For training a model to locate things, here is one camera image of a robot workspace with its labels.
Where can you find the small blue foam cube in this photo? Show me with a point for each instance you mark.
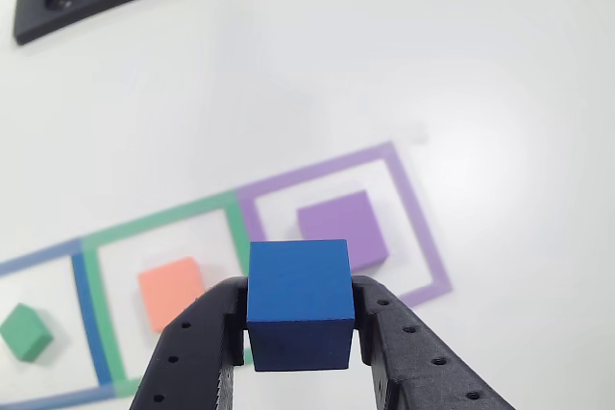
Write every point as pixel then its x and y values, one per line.
pixel 298 285

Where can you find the green foam cube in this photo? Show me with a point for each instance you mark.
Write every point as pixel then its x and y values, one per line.
pixel 24 333

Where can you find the green tape square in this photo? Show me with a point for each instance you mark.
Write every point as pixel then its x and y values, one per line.
pixel 101 295

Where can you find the orange foam block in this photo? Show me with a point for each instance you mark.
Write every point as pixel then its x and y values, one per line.
pixel 168 290

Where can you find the blue tape square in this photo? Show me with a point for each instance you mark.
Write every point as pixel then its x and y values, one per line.
pixel 89 323

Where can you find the purple foam block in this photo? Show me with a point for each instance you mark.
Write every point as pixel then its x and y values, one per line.
pixel 346 218

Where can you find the purple tape square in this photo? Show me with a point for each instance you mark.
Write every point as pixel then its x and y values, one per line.
pixel 408 199

